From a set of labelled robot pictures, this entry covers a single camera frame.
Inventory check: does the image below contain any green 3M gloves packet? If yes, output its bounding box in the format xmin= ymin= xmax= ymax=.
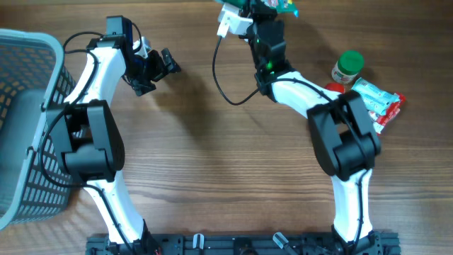
xmin=216 ymin=0 xmax=299 ymax=17

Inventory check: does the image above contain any green lid jar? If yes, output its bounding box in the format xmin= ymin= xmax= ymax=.
xmin=331 ymin=50 xmax=365 ymax=84

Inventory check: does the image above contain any red chili sauce bottle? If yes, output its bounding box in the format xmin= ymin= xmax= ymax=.
xmin=325 ymin=82 xmax=345 ymax=94

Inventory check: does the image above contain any mint green wipes packet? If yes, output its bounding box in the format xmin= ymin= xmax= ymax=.
xmin=352 ymin=78 xmax=400 ymax=115

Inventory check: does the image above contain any red Nescafe stick sachet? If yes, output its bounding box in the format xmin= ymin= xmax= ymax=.
xmin=373 ymin=93 xmax=406 ymax=135

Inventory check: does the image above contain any red tissue pack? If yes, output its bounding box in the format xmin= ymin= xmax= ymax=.
xmin=369 ymin=111 xmax=380 ymax=122

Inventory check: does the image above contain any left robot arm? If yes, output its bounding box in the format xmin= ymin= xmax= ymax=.
xmin=44 ymin=16 xmax=180 ymax=254

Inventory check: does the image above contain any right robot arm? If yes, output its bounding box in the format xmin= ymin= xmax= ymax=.
xmin=239 ymin=1 xmax=381 ymax=254

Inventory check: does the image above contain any grey plastic mesh basket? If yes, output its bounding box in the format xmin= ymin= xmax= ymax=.
xmin=1 ymin=29 xmax=76 ymax=229

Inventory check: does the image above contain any right black camera cable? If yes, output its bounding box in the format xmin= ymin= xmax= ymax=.
xmin=212 ymin=35 xmax=365 ymax=249

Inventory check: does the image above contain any black camera cable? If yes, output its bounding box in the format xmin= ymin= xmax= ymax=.
xmin=38 ymin=21 xmax=144 ymax=255
xmin=212 ymin=35 xmax=365 ymax=249

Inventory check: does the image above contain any left black camera cable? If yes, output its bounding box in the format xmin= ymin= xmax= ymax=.
xmin=38 ymin=21 xmax=144 ymax=255

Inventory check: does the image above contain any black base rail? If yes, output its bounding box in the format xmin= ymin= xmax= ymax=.
xmin=86 ymin=232 xmax=401 ymax=255

